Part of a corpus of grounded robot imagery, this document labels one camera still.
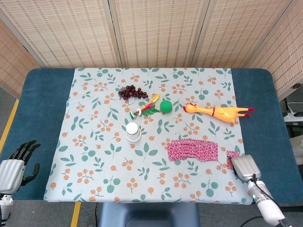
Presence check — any floral leaf print tablecloth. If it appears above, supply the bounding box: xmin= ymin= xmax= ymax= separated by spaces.
xmin=43 ymin=67 xmax=253 ymax=205

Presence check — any colourful feathered bird toy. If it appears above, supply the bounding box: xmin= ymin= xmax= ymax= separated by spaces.
xmin=129 ymin=93 xmax=161 ymax=118

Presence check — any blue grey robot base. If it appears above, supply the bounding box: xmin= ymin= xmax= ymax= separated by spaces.
xmin=98 ymin=202 xmax=200 ymax=227

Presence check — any black floor cable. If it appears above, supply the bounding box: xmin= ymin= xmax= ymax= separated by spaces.
xmin=243 ymin=215 xmax=263 ymax=227

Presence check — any dark red grape bunch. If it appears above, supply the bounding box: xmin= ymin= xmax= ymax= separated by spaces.
xmin=118 ymin=84 xmax=149 ymax=101

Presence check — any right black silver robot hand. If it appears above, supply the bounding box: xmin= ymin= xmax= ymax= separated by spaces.
xmin=228 ymin=154 xmax=262 ymax=183

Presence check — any yellow rubber chicken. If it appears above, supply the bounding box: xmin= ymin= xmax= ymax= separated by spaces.
xmin=183 ymin=102 xmax=255 ymax=124

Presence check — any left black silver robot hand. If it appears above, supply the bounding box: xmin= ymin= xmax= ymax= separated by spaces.
xmin=0 ymin=140 xmax=42 ymax=195

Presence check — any pink patterned cloth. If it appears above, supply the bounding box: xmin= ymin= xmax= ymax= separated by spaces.
xmin=166 ymin=139 xmax=219 ymax=162

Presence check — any beige bag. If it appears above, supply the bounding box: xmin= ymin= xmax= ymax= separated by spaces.
xmin=290 ymin=136 xmax=303 ymax=164

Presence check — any woven bamboo screen panel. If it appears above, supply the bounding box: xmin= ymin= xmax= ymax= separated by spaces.
xmin=246 ymin=0 xmax=303 ymax=100
xmin=108 ymin=0 xmax=212 ymax=69
xmin=191 ymin=0 xmax=295 ymax=69
xmin=0 ymin=18 xmax=41 ymax=99
xmin=0 ymin=0 xmax=119 ymax=69

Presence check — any white paper cup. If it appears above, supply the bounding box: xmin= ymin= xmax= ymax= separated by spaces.
xmin=125 ymin=122 xmax=142 ymax=142

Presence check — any green ball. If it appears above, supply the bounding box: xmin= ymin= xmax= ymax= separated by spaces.
xmin=160 ymin=100 xmax=173 ymax=113

